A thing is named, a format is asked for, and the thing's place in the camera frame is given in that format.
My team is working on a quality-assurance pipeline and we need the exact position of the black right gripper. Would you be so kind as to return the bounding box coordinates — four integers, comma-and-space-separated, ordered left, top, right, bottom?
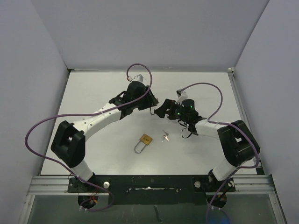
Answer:
155, 99, 188, 122

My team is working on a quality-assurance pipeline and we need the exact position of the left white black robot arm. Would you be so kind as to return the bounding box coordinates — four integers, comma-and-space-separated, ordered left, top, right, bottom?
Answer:
50, 81, 158, 192

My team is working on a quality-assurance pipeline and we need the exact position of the silver key bunch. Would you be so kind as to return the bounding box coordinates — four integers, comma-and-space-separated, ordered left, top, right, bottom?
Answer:
162, 130, 169, 142

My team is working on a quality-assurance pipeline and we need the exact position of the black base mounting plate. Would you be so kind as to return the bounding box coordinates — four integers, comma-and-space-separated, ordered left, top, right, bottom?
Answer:
67, 175, 235, 209

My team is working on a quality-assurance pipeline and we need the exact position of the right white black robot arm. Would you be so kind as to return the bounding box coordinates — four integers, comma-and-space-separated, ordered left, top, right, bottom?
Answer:
154, 99, 260, 191

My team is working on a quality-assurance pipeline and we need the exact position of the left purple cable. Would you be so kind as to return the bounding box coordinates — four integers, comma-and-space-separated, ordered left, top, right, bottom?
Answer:
24, 63, 154, 212

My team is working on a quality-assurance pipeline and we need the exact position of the purple cable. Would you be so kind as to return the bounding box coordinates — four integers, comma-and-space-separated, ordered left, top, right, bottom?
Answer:
24, 63, 154, 212
177, 83, 260, 224

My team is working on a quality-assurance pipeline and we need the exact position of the large brass padlock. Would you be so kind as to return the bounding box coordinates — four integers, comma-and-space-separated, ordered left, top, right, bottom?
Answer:
134, 133, 153, 154

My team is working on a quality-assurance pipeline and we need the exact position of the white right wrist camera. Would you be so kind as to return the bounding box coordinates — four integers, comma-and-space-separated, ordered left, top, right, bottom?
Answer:
176, 89, 188, 105

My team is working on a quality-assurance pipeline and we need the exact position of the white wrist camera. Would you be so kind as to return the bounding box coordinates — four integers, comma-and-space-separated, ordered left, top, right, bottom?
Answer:
176, 89, 188, 105
127, 74, 144, 83

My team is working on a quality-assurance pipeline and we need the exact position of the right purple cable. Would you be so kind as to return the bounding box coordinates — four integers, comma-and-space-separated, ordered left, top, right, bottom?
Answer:
177, 83, 260, 224

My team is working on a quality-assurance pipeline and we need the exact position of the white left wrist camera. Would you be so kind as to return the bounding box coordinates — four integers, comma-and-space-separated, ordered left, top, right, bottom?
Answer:
127, 74, 144, 83

